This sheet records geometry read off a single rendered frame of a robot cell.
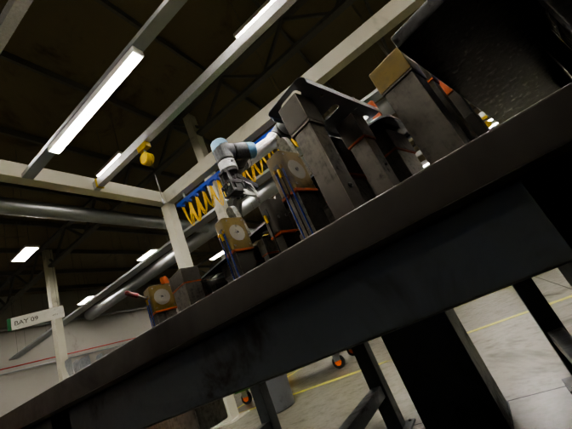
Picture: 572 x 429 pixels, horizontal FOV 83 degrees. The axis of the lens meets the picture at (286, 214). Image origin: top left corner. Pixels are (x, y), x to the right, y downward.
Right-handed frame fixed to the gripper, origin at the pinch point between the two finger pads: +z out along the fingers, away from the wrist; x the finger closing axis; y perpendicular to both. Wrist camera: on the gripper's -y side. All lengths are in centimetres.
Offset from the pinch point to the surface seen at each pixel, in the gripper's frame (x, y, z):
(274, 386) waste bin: -225, -146, 91
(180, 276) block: -29.6, 21.3, 11.0
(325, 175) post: 62, 41, 28
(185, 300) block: -31.7, 21.1, 20.4
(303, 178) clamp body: 44, 20, 15
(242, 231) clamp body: 9.1, 16.1, 12.2
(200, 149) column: -604, -477, -563
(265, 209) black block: 27.6, 20.8, 14.3
